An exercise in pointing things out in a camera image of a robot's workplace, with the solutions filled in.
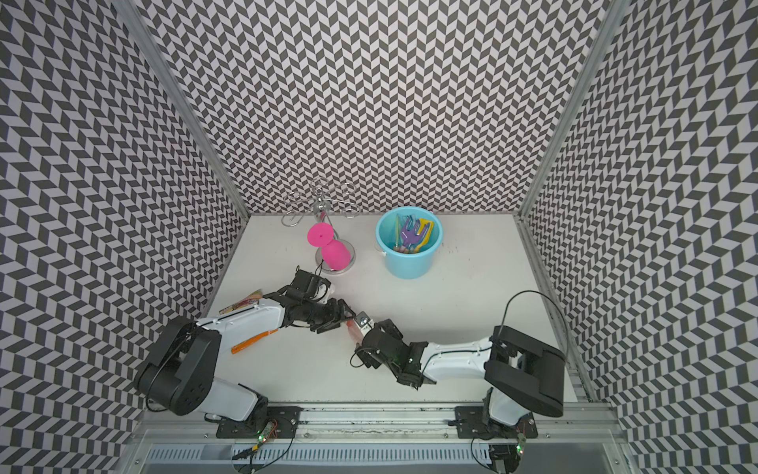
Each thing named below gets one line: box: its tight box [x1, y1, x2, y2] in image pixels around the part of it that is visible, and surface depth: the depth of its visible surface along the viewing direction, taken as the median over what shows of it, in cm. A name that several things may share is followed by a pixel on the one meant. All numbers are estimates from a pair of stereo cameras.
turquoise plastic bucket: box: [375, 205, 444, 280], surface depth 97 cm
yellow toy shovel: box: [414, 218, 436, 252], surface depth 98 cm
